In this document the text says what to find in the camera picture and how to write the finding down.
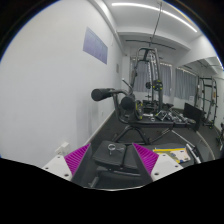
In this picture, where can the white wall socket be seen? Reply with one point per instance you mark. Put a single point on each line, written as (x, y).
(63, 149)

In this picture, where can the black power rack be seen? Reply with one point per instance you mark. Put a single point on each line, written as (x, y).
(206, 99)

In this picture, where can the grey window curtain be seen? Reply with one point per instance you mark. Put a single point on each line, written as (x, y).
(185, 82)

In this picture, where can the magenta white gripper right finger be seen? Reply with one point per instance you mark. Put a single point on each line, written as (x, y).
(153, 166)

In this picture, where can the black box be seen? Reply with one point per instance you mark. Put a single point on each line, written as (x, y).
(193, 113)

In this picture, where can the multi-gym cable machine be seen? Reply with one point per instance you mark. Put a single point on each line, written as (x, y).
(149, 56)

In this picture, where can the metal barbell collar clamp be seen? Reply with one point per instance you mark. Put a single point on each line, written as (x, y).
(111, 148)

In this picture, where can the purple wall poster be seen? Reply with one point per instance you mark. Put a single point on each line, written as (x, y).
(94, 46)

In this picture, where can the yellow blue booklet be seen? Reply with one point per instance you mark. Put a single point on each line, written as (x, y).
(180, 155)

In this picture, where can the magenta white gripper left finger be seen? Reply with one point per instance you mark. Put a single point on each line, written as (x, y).
(72, 166)

